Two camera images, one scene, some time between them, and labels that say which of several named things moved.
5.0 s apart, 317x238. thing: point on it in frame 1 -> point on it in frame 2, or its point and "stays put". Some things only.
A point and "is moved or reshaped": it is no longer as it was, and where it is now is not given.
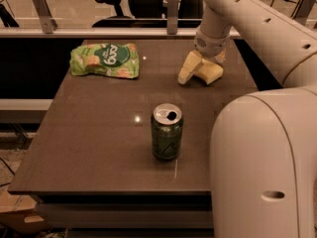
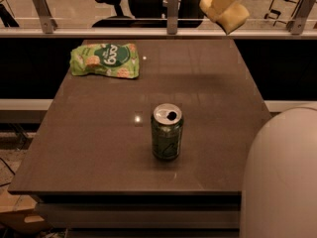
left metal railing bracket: [49, 23] stays put
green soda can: [166, 131] stays put
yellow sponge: [209, 71] is moved or reshaped
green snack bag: [119, 59] stays put
